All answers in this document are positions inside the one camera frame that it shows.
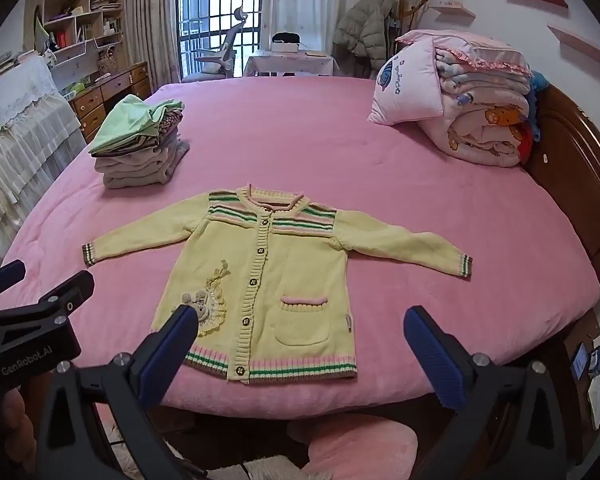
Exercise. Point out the cartoon print folded quilt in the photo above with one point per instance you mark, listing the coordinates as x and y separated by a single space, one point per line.
480 130

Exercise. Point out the wooden coat rack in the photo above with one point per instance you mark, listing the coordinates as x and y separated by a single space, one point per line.
415 7

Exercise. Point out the pink ruffled folded quilt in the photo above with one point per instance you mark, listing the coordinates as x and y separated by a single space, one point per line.
480 52

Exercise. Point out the wooden desk with drawers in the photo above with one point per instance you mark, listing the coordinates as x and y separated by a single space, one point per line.
115 85

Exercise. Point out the woven basket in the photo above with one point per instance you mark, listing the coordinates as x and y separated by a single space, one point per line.
109 62

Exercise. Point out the long pink wall shelf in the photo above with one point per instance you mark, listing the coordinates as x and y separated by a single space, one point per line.
585 42

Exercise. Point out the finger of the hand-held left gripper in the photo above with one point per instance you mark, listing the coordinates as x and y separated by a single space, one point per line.
72 287
5 272

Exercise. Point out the yellow knit striped cardigan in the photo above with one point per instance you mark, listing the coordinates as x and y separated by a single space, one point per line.
300 270

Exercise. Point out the black and white box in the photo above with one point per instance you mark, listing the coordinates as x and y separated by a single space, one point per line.
285 42

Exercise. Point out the person's left hand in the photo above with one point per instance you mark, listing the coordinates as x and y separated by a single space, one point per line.
12 425

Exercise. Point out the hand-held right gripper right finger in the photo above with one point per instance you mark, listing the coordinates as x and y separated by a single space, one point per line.
432 355

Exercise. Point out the grey down jacket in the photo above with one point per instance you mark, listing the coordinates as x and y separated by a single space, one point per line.
365 25

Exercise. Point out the white floral curtain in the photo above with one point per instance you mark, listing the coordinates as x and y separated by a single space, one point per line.
300 0

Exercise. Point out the small table with tablecloth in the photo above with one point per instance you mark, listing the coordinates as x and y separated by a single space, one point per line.
290 65

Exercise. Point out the wooden bookshelf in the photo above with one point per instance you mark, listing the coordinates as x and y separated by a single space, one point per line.
80 15

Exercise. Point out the pink bed blanket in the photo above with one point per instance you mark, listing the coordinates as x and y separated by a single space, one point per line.
305 150

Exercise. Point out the white lace dust cover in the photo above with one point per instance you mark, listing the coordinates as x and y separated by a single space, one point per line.
20 120

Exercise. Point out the small pink wall shelf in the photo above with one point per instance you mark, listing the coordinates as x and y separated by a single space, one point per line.
452 10

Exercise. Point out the blue and red cloth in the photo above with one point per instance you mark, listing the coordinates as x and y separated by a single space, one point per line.
527 142

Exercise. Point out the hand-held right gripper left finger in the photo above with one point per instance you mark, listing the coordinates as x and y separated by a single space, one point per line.
165 360

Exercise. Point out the beige curtain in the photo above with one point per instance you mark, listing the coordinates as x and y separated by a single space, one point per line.
150 20

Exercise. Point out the wooden bed headboard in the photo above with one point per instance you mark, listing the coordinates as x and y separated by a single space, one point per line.
570 160

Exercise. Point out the stack of folded clothes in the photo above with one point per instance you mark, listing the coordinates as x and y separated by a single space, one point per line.
135 160

